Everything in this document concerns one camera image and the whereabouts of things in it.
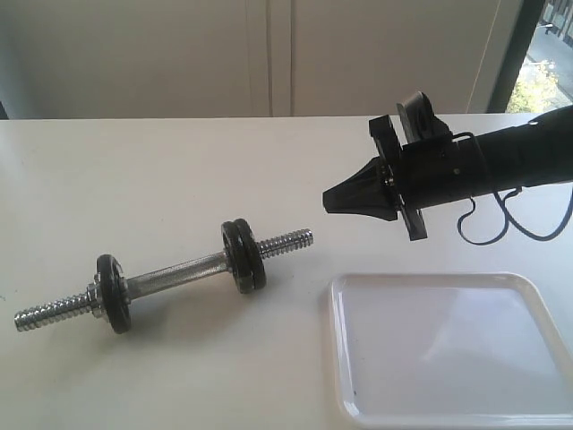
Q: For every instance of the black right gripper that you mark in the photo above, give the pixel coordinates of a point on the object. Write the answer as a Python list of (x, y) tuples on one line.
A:
[(408, 178)]

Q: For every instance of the chrome dumbbell bar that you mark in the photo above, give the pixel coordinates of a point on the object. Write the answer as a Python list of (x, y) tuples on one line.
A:
[(157, 281)]

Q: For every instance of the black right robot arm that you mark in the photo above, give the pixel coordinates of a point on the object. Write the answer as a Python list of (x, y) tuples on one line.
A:
[(536, 153)]

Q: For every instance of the white plastic tray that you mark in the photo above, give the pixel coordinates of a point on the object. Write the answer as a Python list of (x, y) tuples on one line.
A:
[(447, 351)]

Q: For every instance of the chrome spin lock nut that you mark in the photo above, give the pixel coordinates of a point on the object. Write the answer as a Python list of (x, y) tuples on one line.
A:
[(91, 298)]

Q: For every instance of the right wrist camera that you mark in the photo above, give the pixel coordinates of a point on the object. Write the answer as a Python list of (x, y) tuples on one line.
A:
[(418, 119)]

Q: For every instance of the black window frame post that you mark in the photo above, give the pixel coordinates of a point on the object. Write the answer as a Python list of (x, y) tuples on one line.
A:
[(521, 35)]

